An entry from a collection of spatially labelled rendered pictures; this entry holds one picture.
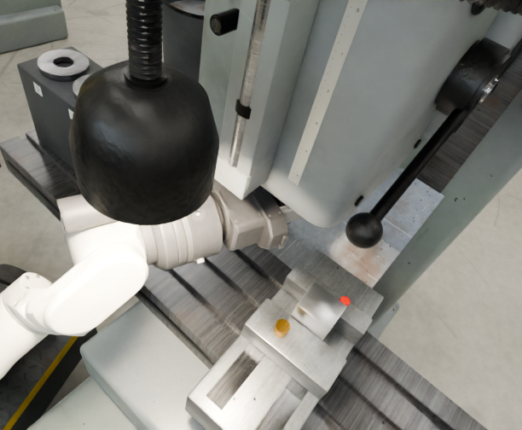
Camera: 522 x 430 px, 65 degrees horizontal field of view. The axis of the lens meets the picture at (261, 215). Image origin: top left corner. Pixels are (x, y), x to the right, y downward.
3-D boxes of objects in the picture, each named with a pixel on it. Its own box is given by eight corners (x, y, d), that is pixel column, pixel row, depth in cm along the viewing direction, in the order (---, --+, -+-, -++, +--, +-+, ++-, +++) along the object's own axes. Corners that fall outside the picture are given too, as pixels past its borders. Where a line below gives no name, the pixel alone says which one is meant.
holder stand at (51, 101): (104, 195, 85) (92, 117, 70) (37, 140, 91) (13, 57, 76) (148, 168, 92) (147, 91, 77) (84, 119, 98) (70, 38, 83)
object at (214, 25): (222, 39, 29) (224, 20, 28) (207, 31, 29) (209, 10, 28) (275, 20, 32) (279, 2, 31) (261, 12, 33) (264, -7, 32)
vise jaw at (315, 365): (319, 400, 60) (327, 392, 57) (240, 334, 64) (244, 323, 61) (339, 369, 64) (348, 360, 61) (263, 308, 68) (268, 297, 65)
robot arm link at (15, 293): (163, 275, 43) (61, 361, 42) (136, 227, 49) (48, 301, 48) (122, 244, 38) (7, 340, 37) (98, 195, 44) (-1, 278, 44)
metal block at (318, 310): (317, 346, 64) (330, 330, 59) (287, 322, 65) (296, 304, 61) (334, 322, 67) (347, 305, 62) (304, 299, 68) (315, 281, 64)
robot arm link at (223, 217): (297, 217, 47) (199, 247, 41) (277, 263, 54) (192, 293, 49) (246, 144, 53) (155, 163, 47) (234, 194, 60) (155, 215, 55)
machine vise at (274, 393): (261, 483, 58) (278, 470, 50) (183, 409, 62) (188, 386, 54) (369, 314, 79) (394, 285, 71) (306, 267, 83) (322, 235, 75)
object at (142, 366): (208, 510, 71) (215, 503, 62) (84, 368, 82) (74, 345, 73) (354, 320, 100) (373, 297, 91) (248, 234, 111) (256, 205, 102)
